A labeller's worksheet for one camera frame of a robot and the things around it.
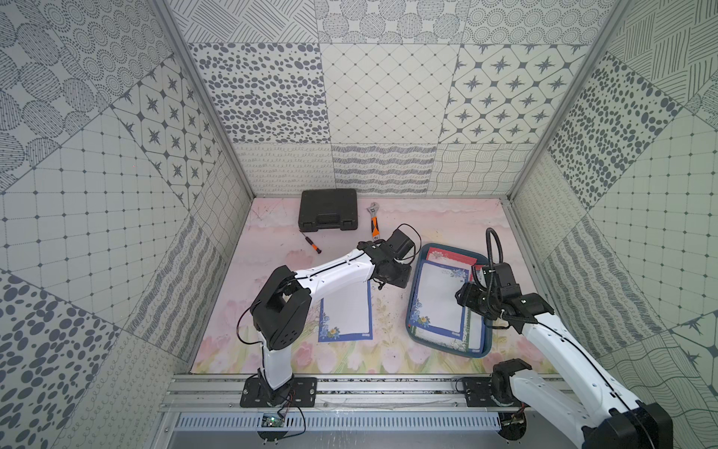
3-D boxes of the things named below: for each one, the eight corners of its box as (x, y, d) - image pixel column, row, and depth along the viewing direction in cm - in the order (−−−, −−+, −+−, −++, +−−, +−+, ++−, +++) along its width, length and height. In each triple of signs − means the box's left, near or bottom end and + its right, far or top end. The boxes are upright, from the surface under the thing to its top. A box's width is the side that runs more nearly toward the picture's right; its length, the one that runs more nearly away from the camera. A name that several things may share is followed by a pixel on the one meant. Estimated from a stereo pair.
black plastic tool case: (297, 234, 110) (294, 225, 106) (304, 198, 123) (302, 189, 119) (357, 234, 110) (356, 225, 106) (358, 198, 123) (358, 189, 119)
